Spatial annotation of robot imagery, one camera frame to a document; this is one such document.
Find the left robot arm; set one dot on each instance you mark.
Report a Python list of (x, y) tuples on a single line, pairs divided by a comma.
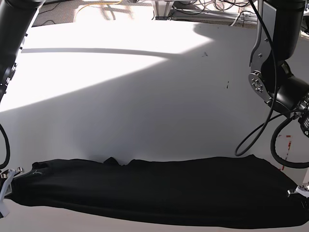
[(278, 27)]

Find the black T-shirt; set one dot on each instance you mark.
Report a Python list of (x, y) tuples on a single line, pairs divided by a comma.
[(237, 193)]

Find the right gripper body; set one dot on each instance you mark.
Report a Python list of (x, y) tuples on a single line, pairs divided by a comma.
[(6, 187)]

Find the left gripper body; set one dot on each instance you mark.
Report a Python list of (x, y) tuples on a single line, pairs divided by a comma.
[(301, 178)]

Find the red tape rectangle marking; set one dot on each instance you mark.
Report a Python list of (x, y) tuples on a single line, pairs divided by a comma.
[(283, 145)]

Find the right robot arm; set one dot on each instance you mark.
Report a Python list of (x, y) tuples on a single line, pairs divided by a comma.
[(16, 17)]

